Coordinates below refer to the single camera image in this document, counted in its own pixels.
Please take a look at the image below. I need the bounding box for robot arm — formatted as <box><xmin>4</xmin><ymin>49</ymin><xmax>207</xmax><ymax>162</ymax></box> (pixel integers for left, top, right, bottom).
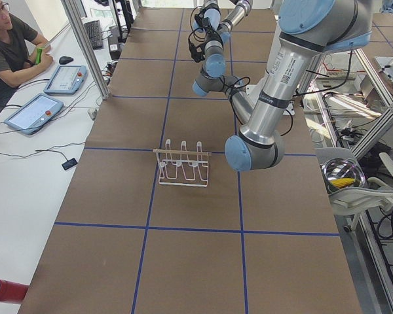
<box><xmin>193</xmin><ymin>0</ymin><xmax>253</xmax><ymax>43</ymax></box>
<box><xmin>190</xmin><ymin>1</ymin><xmax>373</xmax><ymax>171</ymax></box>

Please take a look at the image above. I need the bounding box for near teach pendant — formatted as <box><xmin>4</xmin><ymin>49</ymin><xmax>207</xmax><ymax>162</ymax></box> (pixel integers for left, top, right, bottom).
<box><xmin>4</xmin><ymin>94</ymin><xmax>64</xmax><ymax>135</ymax></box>

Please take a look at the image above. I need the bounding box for black keyboard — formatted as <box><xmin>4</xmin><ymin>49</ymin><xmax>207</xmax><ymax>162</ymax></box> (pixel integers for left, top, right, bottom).
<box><xmin>83</xmin><ymin>20</ymin><xmax>103</xmax><ymax>50</ymax></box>

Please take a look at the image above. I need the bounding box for pot with yellow corn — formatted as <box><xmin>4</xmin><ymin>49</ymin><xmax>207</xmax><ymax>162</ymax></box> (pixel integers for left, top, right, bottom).
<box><xmin>321</xmin><ymin>158</ymin><xmax>366</xmax><ymax>194</ymax></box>

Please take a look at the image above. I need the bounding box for small black sensor puck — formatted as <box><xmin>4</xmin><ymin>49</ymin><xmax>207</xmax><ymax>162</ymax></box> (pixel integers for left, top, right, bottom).
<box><xmin>62</xmin><ymin>158</ymin><xmax>78</xmax><ymax>170</ymax></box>

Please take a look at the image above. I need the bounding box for far teach pendant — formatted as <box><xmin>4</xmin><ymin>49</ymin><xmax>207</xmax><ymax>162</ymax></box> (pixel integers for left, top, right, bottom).
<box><xmin>43</xmin><ymin>65</ymin><xmax>87</xmax><ymax>95</ymax></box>

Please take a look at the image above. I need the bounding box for red cylinder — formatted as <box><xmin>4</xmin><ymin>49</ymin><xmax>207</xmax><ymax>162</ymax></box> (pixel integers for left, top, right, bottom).
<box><xmin>0</xmin><ymin>279</ymin><xmax>29</xmax><ymax>304</ymax></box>

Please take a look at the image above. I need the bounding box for aluminium frame post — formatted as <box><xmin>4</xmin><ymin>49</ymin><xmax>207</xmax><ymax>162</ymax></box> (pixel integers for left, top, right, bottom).
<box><xmin>61</xmin><ymin>0</ymin><xmax>109</xmax><ymax>100</ymax></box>

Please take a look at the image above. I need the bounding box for black computer mouse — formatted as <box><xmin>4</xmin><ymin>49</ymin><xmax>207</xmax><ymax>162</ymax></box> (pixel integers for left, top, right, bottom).
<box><xmin>59</xmin><ymin>56</ymin><xmax>73</xmax><ymax>65</ymax></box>

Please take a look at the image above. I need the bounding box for seated person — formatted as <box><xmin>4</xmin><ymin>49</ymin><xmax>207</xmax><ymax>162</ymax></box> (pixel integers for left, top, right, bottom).
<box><xmin>0</xmin><ymin>1</ymin><xmax>53</xmax><ymax>112</ymax></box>

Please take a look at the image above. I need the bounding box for teach pendant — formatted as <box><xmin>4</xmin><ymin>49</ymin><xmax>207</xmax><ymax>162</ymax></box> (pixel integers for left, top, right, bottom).
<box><xmin>4</xmin><ymin>94</ymin><xmax>64</xmax><ymax>135</ymax></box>
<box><xmin>43</xmin><ymin>65</ymin><xmax>87</xmax><ymax>95</ymax></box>

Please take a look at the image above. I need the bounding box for white wire cup holder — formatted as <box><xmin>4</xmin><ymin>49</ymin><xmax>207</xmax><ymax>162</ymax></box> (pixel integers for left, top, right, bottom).
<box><xmin>153</xmin><ymin>139</ymin><xmax>212</xmax><ymax>188</ymax></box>

